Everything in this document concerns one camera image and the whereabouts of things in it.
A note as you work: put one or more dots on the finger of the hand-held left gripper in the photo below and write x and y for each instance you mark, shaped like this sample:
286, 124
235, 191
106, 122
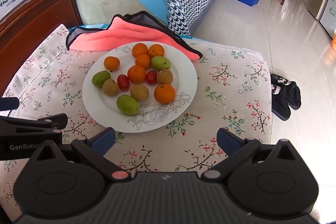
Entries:
52, 121

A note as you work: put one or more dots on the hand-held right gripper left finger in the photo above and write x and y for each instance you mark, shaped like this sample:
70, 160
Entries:
103, 140

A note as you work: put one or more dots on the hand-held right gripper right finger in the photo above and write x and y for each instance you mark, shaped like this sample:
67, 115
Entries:
228, 141

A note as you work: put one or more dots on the green pear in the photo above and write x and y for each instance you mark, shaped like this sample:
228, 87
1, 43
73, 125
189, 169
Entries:
101, 79
160, 62
127, 104

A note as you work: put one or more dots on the brown kiwi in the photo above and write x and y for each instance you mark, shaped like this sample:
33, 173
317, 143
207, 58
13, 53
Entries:
139, 92
110, 87
164, 76

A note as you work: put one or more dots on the red cherry tomato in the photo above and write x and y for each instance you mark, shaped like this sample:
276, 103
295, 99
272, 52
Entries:
123, 82
151, 77

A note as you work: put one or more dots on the white plate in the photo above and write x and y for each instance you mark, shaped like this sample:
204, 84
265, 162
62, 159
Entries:
168, 113

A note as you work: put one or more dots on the large orange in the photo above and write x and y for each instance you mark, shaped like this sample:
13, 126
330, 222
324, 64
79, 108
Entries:
164, 93

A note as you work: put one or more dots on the black slipper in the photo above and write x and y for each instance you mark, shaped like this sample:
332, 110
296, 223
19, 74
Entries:
294, 98
279, 106

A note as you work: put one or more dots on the brown wooden cabinet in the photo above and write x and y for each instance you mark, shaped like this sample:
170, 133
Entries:
34, 24

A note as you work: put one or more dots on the light blue patterned cloth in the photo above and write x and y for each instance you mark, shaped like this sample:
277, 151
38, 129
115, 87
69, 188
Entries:
84, 28

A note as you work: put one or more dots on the pink towel with black trim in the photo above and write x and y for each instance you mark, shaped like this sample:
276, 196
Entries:
126, 37

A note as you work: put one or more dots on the pale green sofa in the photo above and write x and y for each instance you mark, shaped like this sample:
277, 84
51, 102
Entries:
105, 3

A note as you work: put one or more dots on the orange smiley bucket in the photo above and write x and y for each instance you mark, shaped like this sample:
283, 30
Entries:
334, 43

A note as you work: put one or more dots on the small white fridge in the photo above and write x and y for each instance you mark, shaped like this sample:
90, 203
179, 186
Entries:
330, 16

